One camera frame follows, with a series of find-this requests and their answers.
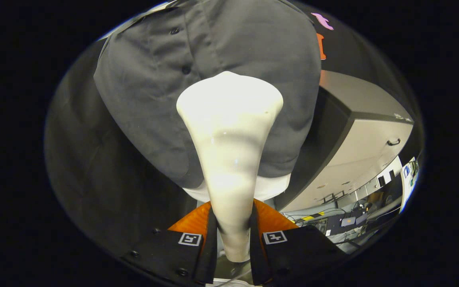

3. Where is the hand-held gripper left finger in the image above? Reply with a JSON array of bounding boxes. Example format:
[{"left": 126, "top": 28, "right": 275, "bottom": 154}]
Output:
[{"left": 122, "top": 201, "right": 218, "bottom": 285}]

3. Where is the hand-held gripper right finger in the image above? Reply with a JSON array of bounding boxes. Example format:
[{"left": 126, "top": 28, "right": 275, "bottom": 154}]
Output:
[{"left": 249, "top": 198, "right": 345, "bottom": 285}]

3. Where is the white garment steamer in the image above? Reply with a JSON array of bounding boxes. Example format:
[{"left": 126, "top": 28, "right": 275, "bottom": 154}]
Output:
[{"left": 176, "top": 71, "right": 284, "bottom": 263}]

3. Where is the grey button shirt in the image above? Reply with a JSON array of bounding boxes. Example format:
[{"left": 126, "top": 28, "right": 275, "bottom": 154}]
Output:
[{"left": 93, "top": 0, "right": 322, "bottom": 189}]

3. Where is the black electronics box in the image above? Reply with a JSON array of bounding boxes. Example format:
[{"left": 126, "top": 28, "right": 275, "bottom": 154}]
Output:
[{"left": 301, "top": 209, "right": 373, "bottom": 236}]

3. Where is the white mannequin torso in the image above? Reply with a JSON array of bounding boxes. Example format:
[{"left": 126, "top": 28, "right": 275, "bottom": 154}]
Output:
[{"left": 182, "top": 173, "right": 292, "bottom": 202}]

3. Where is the white low shelf unit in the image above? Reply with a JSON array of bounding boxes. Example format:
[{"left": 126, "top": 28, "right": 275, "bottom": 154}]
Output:
[{"left": 353, "top": 155, "right": 403, "bottom": 202}]

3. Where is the grey cabinet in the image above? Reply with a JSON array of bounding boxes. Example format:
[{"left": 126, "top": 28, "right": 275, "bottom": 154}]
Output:
[{"left": 275, "top": 70, "right": 415, "bottom": 212}]

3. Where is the white cluttered desk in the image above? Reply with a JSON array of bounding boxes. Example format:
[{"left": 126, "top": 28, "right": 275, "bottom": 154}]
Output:
[{"left": 399, "top": 157, "right": 419, "bottom": 214}]

